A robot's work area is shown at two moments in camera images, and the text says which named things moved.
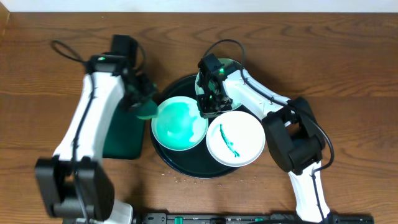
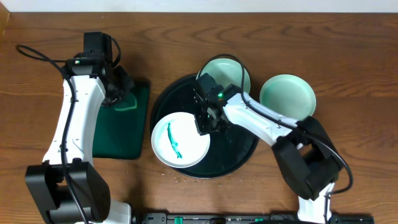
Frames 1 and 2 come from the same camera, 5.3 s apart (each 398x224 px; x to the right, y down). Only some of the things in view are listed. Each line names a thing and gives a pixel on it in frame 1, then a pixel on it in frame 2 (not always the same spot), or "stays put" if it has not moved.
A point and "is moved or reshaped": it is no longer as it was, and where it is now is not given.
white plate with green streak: (235, 139) to (176, 142)
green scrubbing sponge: (148, 111) is moved or reshaped
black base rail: (252, 218) stays put
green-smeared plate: (180, 126) to (290, 95)
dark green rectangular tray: (124, 135) stays put
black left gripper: (140, 98) to (123, 83)
